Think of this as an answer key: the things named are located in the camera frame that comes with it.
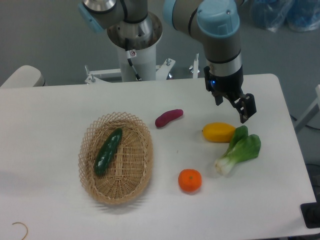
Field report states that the purple sweet potato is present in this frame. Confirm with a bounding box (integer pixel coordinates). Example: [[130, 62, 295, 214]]
[[154, 109, 184, 128]]

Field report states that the orange tangerine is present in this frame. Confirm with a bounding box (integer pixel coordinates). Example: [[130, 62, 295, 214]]
[[178, 169, 202, 193]]

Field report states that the green cucumber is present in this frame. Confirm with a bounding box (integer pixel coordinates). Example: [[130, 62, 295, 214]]
[[94, 128, 123, 177]]

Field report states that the black pedestal cable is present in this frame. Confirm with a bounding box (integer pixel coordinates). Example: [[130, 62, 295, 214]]
[[124, 37, 142, 81]]

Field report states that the white table leg frame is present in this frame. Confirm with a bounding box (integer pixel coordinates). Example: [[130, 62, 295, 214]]
[[293, 85, 320, 133]]

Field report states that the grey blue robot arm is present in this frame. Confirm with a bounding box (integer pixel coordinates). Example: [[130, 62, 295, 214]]
[[78, 0, 257, 123]]

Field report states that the blue plastic bag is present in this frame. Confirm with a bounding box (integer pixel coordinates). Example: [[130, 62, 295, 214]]
[[250, 0, 320, 33]]

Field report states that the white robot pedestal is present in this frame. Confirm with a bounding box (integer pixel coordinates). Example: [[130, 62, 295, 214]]
[[84, 11, 202, 85]]

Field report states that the green bok choy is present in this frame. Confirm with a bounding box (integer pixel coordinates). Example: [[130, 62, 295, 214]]
[[214, 125, 261, 176]]

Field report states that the black device at edge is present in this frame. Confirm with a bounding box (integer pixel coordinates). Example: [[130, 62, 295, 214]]
[[300, 202, 320, 229]]

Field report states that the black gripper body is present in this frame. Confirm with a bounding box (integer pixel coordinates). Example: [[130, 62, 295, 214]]
[[203, 66, 244, 100]]

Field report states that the yellow mango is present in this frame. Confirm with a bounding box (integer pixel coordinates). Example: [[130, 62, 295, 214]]
[[202, 122, 236, 143]]

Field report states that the woven wicker basket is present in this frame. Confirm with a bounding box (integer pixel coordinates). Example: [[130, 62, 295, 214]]
[[78, 112, 153, 205]]

